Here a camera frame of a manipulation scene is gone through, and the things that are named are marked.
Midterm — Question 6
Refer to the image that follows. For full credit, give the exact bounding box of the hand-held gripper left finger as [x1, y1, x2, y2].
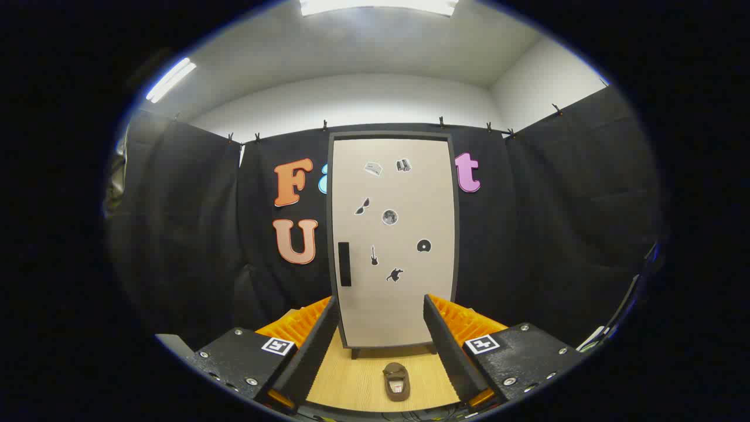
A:
[186, 296, 342, 417]

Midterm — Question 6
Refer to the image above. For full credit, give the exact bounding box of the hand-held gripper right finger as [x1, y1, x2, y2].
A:
[423, 294, 587, 411]

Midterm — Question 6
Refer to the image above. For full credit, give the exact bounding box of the brown fuzzy shoe with bow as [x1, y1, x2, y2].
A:
[383, 362, 411, 402]

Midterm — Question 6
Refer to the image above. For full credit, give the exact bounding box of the beige shoe cabinet door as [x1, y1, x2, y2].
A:
[331, 138, 456, 348]

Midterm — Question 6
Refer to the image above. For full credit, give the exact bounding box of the black door handle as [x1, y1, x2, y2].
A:
[338, 241, 352, 287]

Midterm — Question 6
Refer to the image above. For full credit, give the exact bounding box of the dark grey shoe cabinet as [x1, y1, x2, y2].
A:
[326, 132, 459, 359]

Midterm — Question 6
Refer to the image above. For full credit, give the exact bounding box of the black backdrop cloth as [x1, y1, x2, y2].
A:
[105, 85, 663, 352]

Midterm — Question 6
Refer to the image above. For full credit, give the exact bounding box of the ceiling light strip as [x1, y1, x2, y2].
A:
[145, 57, 197, 104]

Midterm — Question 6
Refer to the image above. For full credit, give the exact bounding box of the ceiling light panel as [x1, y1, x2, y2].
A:
[299, 0, 459, 17]

